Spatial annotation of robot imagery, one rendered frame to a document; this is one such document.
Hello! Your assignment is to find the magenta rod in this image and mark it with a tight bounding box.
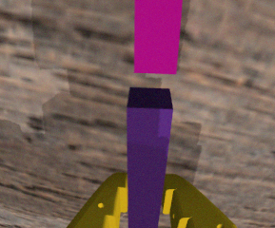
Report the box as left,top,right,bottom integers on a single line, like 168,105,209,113
134,0,183,74

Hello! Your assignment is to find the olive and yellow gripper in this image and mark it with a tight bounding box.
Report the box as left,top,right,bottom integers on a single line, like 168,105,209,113
67,172,237,228

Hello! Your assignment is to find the purple rod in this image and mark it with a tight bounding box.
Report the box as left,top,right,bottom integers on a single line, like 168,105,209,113
127,87,173,228

